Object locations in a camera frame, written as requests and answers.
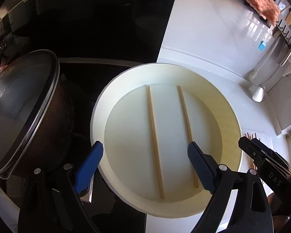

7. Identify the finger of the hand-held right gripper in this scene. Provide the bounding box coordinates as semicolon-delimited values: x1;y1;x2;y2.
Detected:
238;136;266;171
252;138;290;168

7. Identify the white round basin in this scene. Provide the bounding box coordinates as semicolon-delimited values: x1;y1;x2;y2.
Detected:
90;63;243;219

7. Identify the wall utensil rack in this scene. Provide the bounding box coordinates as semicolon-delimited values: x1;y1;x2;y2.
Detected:
223;0;291;54

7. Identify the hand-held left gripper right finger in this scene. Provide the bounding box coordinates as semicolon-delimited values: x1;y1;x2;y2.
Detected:
187;141;274;233

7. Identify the orange cloth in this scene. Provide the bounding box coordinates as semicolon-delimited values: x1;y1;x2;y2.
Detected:
234;0;280;26

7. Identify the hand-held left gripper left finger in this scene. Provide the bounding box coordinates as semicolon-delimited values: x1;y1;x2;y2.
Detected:
18;140;104;233

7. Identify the black glass stove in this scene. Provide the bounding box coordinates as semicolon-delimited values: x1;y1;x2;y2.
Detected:
15;58;158;233

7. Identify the white bottle brush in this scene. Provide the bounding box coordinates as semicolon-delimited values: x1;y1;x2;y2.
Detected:
248;33;282;82

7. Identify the metal spatula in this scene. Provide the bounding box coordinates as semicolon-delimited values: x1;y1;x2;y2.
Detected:
252;46;291;102

